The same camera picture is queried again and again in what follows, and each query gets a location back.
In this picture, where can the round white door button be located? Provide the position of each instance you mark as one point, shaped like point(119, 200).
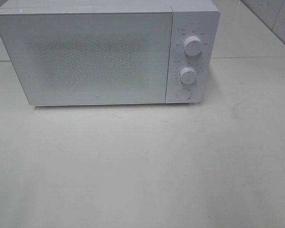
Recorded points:
point(184, 94)

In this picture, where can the white round knob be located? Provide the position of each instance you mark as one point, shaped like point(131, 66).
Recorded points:
point(192, 45)
point(188, 75)

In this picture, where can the white microwave door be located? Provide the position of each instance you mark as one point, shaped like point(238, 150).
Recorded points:
point(88, 59)

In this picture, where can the white microwave oven body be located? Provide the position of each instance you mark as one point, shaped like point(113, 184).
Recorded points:
point(189, 17)

